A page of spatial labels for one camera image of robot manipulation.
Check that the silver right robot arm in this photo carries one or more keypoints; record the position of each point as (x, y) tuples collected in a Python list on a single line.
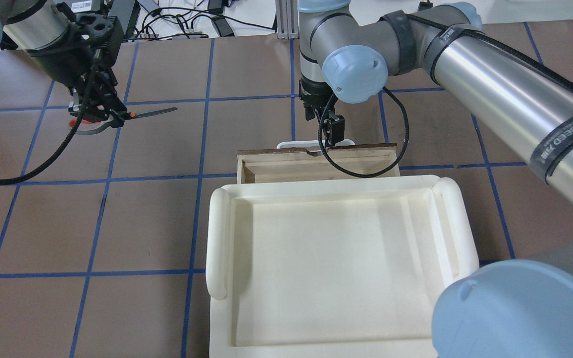
[(519, 308)]

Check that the aluminium frame post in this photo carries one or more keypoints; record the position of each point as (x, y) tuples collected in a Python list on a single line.
[(287, 19)]

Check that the white plastic tray lid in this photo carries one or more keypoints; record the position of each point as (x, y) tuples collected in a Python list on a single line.
[(347, 268)]

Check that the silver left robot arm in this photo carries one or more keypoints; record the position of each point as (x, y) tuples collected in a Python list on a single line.
[(37, 24)]

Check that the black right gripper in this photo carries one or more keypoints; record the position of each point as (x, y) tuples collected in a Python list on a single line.
[(313, 94)]

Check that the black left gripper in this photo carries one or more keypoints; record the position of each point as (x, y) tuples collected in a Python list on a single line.
[(56, 63)]

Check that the wooden drawer with white handle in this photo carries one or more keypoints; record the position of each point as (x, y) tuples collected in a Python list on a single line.
[(304, 161)]

